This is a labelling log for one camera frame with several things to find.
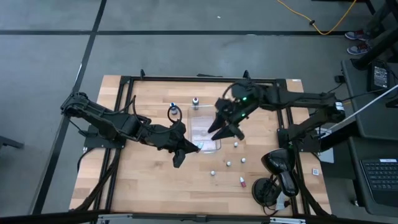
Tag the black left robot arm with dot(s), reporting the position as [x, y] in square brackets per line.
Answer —
[102, 119]

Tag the black laptop keyboard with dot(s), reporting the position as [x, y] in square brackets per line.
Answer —
[382, 180]

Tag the white rod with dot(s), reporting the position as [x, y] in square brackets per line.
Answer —
[367, 105]

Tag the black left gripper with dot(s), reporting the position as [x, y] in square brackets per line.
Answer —
[164, 137]

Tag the grey chair leg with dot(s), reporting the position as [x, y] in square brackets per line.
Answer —
[9, 142]

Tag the small red dye bottle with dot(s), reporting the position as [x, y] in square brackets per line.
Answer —
[242, 182]

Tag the large blue food coloring bottle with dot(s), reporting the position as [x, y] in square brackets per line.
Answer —
[173, 109]

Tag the small white tag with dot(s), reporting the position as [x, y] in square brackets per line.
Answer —
[315, 171]

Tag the black aluminium table frame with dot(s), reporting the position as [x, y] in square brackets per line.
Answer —
[186, 79]

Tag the black power adapter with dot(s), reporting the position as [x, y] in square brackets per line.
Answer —
[380, 76]

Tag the large purple food coloring bottle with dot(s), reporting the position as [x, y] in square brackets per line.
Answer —
[195, 102]

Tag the clear plastic container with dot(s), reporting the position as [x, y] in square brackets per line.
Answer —
[199, 124]

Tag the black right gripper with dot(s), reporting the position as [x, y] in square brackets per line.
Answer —
[233, 112]

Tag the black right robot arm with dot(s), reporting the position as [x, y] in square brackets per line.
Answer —
[295, 99]

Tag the black crossbar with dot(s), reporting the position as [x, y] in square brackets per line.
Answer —
[171, 217]

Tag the dark grey side table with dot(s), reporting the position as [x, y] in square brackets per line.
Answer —
[379, 124]

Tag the person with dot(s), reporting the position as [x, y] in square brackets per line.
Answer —
[357, 49]

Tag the black power plug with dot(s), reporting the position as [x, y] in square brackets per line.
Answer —
[339, 78]

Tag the black desk lamp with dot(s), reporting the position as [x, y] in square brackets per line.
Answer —
[280, 165]

